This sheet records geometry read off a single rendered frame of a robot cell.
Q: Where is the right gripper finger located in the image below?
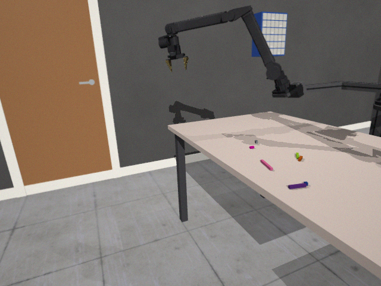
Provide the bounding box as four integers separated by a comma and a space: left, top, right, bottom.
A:
183, 57, 189, 70
165, 60, 172, 72

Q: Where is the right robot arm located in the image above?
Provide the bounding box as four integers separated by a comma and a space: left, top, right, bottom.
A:
158, 5, 296, 94

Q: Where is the pink rod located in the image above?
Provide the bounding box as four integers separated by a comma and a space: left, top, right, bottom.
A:
260, 160, 273, 170

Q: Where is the purple rod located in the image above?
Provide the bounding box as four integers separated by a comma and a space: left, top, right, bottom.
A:
288, 183, 307, 189

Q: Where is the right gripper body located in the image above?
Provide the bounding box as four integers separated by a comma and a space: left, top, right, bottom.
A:
168, 54, 185, 60

